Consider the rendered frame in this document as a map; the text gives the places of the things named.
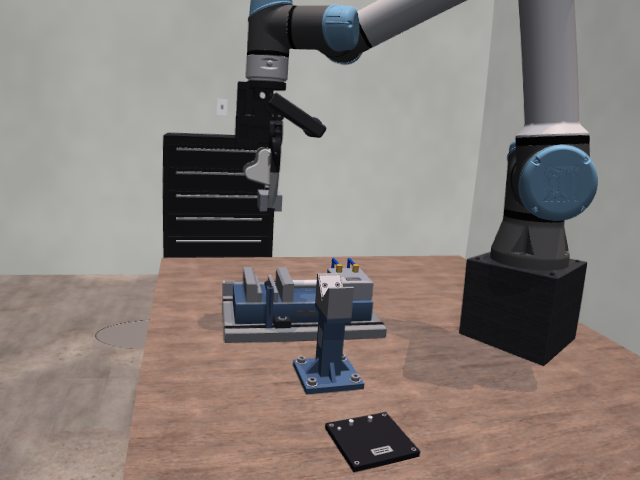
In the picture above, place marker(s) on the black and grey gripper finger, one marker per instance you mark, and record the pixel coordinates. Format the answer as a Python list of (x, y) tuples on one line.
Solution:
[(255, 161), (264, 174)]

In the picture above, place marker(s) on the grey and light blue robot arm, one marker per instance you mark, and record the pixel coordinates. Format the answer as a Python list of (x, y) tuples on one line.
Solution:
[(558, 183)]

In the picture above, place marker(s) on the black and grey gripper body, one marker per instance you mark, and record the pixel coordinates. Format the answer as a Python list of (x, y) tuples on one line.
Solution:
[(253, 130)]

